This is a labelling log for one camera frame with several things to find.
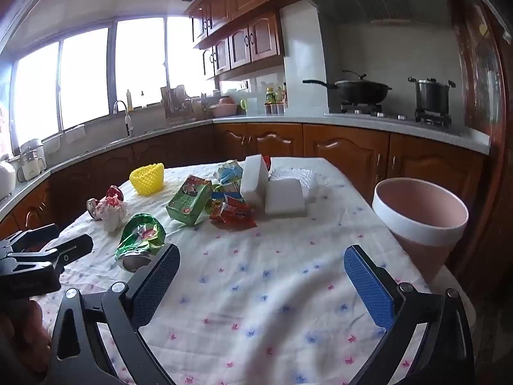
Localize yellow foam fruit net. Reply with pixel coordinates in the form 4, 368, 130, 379
129, 162, 165, 196

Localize thick white foam block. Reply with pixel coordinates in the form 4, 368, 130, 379
240, 154, 270, 209

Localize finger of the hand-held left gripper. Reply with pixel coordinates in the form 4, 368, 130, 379
8, 234, 94, 269
0, 224, 61, 254

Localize grey kitchen countertop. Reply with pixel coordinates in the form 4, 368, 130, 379
0, 114, 492, 217

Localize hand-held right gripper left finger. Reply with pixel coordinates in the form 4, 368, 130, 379
47, 243, 181, 385

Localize brown wooden door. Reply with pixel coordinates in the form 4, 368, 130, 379
453, 0, 513, 289

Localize pink plastic basin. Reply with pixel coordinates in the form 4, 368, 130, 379
209, 96, 238, 118

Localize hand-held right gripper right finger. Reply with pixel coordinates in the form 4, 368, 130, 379
344, 244, 475, 385

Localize chrome kitchen faucet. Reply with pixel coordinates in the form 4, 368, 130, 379
113, 100, 134, 137

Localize flat white foam block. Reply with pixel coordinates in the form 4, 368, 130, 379
265, 178, 306, 216

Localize green carton box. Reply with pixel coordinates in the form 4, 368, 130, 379
166, 175, 213, 226

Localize steel cooking pot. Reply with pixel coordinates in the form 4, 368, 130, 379
408, 76, 457, 113

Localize gas stove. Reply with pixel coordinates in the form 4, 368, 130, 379
339, 102, 453, 127

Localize wooden base cabinets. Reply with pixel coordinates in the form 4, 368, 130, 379
0, 122, 487, 241

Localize blue white crumpled packet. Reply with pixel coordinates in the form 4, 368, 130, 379
214, 159, 245, 193

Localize metal dish rack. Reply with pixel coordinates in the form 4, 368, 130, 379
160, 85, 195, 120

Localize black wok with lid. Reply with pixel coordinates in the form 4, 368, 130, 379
302, 70, 393, 104

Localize white rice cooker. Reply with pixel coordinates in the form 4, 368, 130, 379
0, 160, 17, 201

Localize person's left hand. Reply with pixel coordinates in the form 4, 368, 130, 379
0, 300, 53, 373

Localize white foam net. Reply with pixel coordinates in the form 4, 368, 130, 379
269, 166, 321, 199

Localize kitchen window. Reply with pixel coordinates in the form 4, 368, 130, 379
12, 16, 219, 145

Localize white floral tablecloth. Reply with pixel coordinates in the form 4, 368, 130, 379
38, 156, 431, 385

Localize red snack packet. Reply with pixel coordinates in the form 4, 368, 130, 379
208, 194, 258, 230

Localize crushed green can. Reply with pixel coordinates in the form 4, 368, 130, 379
115, 213, 166, 274

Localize pink bin with white rim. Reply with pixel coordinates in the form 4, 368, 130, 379
372, 177, 469, 285

